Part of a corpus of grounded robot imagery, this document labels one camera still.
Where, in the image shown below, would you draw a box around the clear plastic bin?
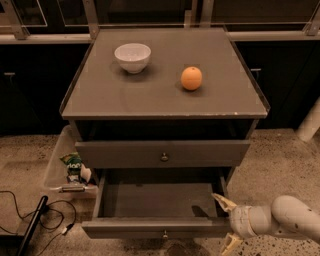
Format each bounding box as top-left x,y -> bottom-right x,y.
43,125 -> 98,199

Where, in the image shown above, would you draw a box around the grey drawer cabinet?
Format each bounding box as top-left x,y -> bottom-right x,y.
59,27 -> 271,188

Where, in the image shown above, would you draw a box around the grey top drawer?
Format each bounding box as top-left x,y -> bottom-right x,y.
75,140 -> 250,169

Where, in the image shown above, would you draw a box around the black cable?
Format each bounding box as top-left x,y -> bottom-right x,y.
0,189 -> 78,256

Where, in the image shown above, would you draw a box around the metal railing frame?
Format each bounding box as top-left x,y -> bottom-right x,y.
0,0 -> 320,44

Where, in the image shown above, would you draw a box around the green snack bag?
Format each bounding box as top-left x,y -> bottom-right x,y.
60,152 -> 82,183

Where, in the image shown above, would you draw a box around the black bar on floor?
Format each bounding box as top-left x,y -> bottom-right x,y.
15,195 -> 48,256

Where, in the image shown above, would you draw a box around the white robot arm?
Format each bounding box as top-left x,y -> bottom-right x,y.
212,193 -> 320,256

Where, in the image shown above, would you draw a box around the white table leg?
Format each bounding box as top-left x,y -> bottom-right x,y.
296,97 -> 320,142

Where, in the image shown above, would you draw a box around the grey drawer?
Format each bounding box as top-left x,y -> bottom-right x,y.
75,140 -> 250,169
82,168 -> 231,239

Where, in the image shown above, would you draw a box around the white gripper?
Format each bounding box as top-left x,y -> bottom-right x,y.
212,193 -> 257,256

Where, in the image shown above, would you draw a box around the orange fruit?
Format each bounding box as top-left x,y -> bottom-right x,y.
180,67 -> 202,91

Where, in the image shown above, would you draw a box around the white ceramic bowl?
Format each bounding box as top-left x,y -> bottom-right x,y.
114,43 -> 151,74

